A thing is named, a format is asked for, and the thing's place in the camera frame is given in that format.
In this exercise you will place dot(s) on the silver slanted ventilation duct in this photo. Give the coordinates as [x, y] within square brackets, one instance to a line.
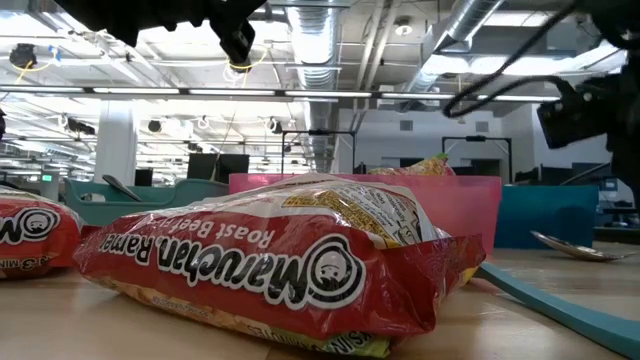
[470, 15]

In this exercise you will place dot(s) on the blue rectangular plastic bin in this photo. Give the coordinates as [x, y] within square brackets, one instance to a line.
[545, 217]

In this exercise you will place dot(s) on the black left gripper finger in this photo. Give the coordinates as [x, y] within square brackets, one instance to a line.
[237, 40]

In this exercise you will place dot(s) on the red ramen noodle packet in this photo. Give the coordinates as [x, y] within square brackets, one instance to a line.
[35, 235]
[250, 280]

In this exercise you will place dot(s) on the black ceiling dome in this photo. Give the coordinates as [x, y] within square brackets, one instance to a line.
[241, 68]

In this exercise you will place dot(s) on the pink plastic tray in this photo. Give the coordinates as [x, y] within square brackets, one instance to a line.
[460, 205]

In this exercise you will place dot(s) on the shiny metal spoon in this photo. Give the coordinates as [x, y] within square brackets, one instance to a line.
[575, 249]

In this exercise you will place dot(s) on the black rectangular stand frame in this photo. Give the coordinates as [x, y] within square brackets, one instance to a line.
[475, 138]

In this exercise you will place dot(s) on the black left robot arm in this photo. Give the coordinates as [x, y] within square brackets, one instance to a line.
[125, 15]

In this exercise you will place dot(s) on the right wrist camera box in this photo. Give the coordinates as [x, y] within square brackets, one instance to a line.
[572, 117]

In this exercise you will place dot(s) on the black desk monitor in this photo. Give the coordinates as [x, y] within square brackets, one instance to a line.
[592, 172]

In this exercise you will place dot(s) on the silver spiral ventilation duct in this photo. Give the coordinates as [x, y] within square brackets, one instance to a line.
[315, 40]

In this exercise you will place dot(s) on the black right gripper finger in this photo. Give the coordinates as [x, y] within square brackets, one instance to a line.
[629, 170]

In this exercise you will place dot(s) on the white pillar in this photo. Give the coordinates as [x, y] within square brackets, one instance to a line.
[115, 150]

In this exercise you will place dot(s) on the black round ceiling speaker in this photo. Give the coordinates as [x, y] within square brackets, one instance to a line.
[155, 126]

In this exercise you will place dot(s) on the black computer monitor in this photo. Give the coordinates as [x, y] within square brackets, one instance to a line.
[200, 167]
[234, 167]

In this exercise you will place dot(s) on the yellow green shrimp ramen packet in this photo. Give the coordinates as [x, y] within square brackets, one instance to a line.
[420, 167]

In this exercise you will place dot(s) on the white ceiling sensor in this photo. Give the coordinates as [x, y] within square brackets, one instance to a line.
[403, 29]

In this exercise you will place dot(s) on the green exit sign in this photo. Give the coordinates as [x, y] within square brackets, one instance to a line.
[47, 177]

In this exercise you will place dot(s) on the grey wall vent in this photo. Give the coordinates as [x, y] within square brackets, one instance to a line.
[406, 125]

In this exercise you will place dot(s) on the teal green plastic bin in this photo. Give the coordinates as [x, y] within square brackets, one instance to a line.
[165, 200]

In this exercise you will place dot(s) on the black ceiling camera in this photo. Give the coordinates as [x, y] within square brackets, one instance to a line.
[22, 55]

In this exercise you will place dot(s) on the black ceiling spotlight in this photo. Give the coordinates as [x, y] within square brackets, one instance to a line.
[80, 126]

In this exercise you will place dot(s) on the long ceiling light rail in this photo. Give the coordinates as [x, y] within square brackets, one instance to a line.
[135, 90]

